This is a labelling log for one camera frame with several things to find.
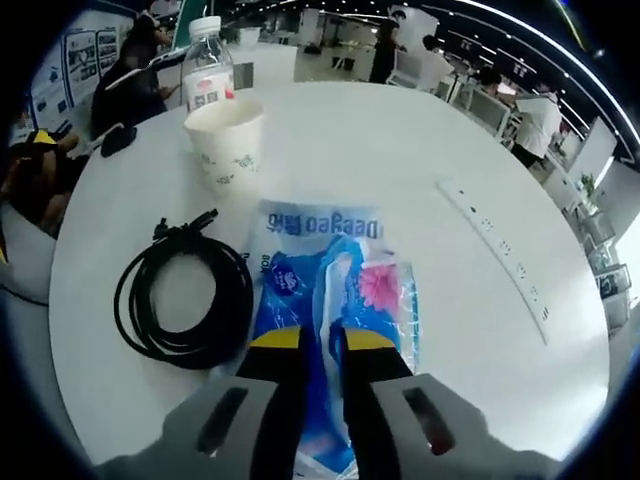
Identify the wall poster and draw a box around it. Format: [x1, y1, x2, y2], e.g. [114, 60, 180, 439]
[29, 22, 121, 131]

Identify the clear plastic water bottle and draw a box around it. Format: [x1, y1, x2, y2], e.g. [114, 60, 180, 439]
[180, 15, 236, 116]

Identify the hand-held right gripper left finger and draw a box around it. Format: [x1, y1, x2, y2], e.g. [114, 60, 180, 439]
[162, 327, 304, 480]

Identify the white mesh office chair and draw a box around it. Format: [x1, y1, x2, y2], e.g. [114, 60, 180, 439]
[0, 199, 56, 306]

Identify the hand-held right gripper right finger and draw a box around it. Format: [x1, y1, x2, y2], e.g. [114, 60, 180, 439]
[342, 324, 494, 480]

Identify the white power strip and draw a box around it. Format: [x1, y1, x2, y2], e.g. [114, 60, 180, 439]
[435, 179, 551, 346]

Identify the black cable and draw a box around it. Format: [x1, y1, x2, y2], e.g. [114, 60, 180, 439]
[113, 208, 256, 371]

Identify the white paper cup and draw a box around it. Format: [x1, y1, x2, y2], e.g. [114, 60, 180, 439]
[183, 98, 266, 194]

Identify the clear bag with blue sponge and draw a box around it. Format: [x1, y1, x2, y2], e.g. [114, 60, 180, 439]
[242, 198, 425, 376]

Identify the black computer mouse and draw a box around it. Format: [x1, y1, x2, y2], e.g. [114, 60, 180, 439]
[99, 127, 139, 155]

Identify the blue tissue packet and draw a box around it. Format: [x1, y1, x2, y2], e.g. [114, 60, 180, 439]
[249, 234, 424, 480]

